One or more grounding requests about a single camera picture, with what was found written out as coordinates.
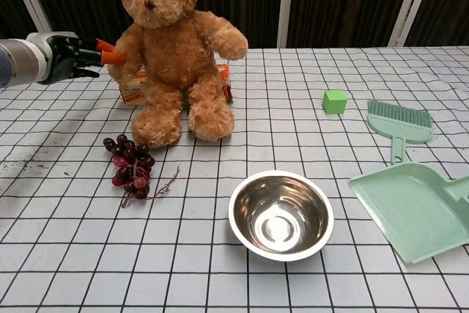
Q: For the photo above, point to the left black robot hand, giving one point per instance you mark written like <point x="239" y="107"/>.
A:
<point x="62" y="57"/>

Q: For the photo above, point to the brown plush teddy bear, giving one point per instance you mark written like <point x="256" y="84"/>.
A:
<point x="179" y="52"/>

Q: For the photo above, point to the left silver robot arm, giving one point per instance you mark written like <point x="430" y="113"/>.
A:
<point x="20" y="62"/>

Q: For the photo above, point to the orange printed cardboard box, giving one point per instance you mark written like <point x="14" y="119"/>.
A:
<point x="132" y="91"/>

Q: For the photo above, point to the dark red artificial grape bunch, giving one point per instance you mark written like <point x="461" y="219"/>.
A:
<point x="132" y="166"/>

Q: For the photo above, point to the stainless steel bowl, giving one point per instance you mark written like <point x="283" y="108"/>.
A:
<point x="281" y="216"/>

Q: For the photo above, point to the green cube block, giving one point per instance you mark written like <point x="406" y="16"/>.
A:
<point x="334" y="102"/>

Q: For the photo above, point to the grid patterned tablecloth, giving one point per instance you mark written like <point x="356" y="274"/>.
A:
<point x="234" y="272"/>

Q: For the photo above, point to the mint green hand brush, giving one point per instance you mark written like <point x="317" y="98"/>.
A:
<point x="399" y="122"/>

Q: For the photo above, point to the mint green dustpan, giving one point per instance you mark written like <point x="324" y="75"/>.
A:
<point x="414" y="210"/>

